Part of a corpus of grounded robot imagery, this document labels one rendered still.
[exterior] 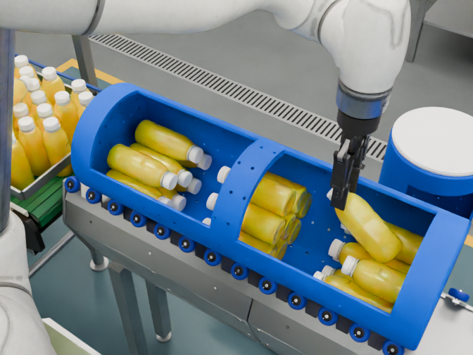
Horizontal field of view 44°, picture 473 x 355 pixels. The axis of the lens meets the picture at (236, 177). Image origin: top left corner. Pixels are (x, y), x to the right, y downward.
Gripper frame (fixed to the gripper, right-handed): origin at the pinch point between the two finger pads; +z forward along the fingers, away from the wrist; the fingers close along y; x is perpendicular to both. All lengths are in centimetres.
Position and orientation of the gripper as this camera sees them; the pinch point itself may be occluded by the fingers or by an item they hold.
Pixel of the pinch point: (345, 188)
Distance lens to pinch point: 117.1
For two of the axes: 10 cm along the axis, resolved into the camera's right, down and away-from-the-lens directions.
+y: 5.3, -5.9, 6.0
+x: -8.5, -3.8, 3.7
